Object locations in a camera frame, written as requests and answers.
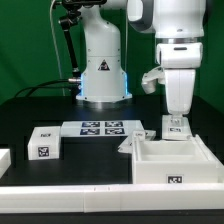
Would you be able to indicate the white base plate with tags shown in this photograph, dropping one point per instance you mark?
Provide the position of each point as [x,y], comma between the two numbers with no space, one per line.
[100,128]

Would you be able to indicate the white cabinet body box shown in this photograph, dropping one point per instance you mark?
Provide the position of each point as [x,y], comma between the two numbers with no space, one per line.
[168,162]

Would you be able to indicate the white cube block with tag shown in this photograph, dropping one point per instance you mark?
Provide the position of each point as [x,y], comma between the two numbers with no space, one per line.
[44,143]

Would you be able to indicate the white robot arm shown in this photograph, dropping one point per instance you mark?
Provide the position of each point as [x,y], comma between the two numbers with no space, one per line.
[177,26]

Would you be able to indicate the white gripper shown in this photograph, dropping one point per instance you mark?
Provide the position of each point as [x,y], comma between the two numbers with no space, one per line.
[179,63]

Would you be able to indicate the white left fence piece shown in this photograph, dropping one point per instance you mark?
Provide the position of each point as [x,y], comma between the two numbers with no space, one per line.
[5,161]

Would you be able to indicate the white front fence rail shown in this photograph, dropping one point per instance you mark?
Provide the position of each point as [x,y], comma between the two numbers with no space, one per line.
[109,198]

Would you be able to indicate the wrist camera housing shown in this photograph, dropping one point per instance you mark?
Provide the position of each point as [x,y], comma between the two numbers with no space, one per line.
[152,78]

